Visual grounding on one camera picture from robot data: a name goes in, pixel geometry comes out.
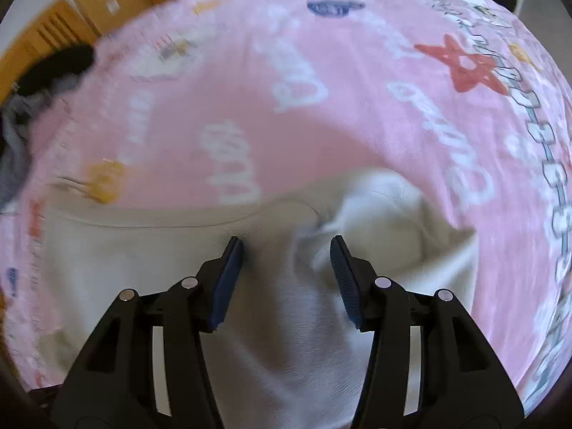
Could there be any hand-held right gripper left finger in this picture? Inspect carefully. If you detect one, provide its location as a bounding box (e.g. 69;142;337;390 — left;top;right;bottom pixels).
51;236;246;429

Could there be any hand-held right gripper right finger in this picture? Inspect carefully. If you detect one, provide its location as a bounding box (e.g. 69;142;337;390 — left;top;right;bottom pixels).
330;235;524;429

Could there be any beige zip hoodie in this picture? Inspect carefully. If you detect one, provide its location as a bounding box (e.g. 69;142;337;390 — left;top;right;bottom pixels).
42;167;479;429

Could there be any pink printed blanket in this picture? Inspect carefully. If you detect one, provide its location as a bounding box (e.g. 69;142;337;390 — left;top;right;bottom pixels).
0;0;572;421

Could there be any grey crumpled garment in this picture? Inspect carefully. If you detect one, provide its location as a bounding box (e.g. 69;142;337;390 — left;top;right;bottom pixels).
0;94;51;212

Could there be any black crumpled garment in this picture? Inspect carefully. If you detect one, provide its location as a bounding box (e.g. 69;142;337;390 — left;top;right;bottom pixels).
15;45;98;98

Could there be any wooden slatted headboard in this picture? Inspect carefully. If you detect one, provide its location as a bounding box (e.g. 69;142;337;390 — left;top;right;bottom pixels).
0;0;100;104

